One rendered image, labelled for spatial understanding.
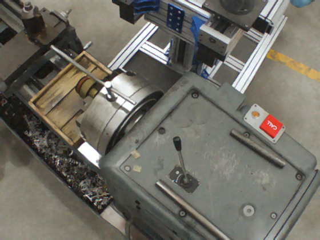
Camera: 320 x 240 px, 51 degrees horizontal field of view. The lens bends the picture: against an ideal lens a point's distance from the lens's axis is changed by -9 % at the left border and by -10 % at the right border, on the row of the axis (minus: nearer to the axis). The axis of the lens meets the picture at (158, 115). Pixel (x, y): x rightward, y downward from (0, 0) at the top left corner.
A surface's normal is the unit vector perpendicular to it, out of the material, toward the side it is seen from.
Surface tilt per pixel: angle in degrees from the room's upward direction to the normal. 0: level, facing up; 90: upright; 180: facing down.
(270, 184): 0
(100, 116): 35
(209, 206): 0
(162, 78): 0
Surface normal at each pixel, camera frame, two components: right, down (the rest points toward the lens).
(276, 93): 0.04, -0.43
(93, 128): -0.49, 0.28
